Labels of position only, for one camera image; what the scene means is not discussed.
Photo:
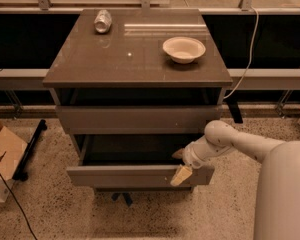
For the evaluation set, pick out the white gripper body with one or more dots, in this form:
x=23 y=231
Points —
x=190 y=155

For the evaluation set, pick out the drawer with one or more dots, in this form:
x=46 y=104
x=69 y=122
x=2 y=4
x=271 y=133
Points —
x=136 y=120
x=128 y=162

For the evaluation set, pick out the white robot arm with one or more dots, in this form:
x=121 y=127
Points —
x=277 y=210

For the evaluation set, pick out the black stand foot right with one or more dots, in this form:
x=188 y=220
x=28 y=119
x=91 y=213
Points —
x=235 y=111

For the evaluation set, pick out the black stand foot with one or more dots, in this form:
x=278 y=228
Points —
x=235 y=111
x=20 y=173

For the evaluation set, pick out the white paper bowl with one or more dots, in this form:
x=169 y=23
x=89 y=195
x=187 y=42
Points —
x=184 y=50

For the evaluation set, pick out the crushed silver can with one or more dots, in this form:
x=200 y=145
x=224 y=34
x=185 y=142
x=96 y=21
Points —
x=103 y=22

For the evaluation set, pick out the black stand foot left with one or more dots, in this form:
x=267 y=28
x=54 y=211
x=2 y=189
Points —
x=20 y=173

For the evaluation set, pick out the cardboard box left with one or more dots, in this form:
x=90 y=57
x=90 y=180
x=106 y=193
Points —
x=12 y=148

